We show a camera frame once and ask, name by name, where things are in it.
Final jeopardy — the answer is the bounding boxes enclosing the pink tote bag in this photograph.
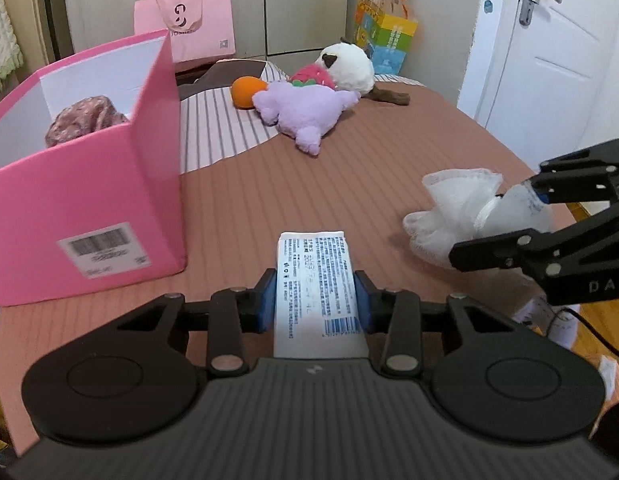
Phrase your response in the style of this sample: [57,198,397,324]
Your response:
[134,0,236,63]

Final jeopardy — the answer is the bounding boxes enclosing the dark brown blanket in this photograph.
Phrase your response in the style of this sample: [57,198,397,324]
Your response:
[174,57,270,101]

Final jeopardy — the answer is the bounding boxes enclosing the white plastic packet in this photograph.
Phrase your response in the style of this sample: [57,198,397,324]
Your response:
[514,294,580,351]

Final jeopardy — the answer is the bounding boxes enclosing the white tissue pack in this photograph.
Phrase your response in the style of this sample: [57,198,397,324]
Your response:
[273,230,370,361]

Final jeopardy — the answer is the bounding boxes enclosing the striped bed sheet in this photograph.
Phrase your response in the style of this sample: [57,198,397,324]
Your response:
[176,60,425,176]

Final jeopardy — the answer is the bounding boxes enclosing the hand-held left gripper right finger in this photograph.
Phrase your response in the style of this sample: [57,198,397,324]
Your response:
[353,270,517,378]

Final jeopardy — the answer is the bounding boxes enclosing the pink strawberry plush toy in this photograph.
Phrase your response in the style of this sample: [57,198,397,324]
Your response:
[289,62,337,92]

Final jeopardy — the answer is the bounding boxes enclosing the pink cardboard box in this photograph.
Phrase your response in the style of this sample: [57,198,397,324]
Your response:
[0,29,187,307]

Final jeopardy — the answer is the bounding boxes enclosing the pink floral cloth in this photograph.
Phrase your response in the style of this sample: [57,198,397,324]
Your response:
[44,95,130,148]

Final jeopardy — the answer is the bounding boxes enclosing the grey three-door wardrobe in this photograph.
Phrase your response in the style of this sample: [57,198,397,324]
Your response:
[62,0,350,61]

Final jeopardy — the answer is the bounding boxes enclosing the white door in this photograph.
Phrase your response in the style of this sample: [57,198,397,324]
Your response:
[457,0,619,161]

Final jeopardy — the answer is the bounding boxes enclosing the orange plush toy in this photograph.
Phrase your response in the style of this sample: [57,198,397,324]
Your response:
[230,76,267,109]

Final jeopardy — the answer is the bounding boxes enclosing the colourful paper gift bag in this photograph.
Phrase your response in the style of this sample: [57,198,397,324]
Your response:
[352,0,419,76]

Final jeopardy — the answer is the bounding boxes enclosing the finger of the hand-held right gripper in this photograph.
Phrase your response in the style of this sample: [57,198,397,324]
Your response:
[524,139,619,206]
[448,200,619,282]

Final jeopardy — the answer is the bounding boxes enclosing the purple plush toy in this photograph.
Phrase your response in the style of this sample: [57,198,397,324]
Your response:
[252,80,363,156]

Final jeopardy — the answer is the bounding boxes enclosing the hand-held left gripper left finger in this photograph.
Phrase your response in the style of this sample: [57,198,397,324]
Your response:
[116,269,277,378]

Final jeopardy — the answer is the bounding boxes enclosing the white mesh cloth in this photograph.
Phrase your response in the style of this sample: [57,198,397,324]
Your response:
[403,167,555,268]

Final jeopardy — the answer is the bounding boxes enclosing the black cable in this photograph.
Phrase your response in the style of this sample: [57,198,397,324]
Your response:
[547,305,619,361]

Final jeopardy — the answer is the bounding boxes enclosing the white plush toy brown ears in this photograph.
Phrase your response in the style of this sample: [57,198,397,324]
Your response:
[313,37,411,107]

